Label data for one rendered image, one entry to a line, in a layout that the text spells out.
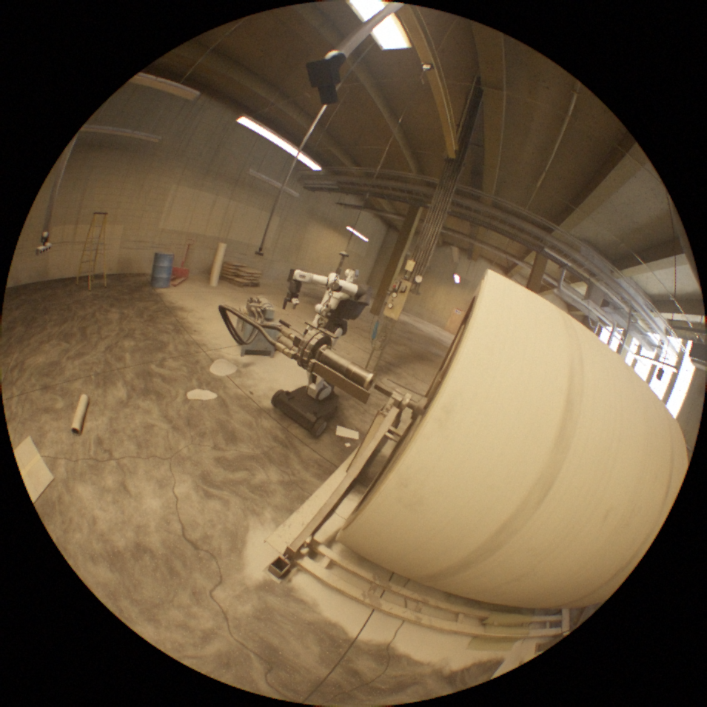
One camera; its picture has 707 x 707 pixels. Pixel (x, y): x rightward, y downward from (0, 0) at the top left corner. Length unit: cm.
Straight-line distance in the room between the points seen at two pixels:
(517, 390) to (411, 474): 31
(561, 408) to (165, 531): 185
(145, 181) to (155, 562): 838
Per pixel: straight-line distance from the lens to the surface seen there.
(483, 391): 52
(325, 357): 142
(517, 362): 59
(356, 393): 132
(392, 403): 127
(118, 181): 844
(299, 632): 151
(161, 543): 162
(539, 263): 1064
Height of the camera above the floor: 149
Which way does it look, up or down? 19 degrees down
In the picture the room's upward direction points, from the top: 21 degrees clockwise
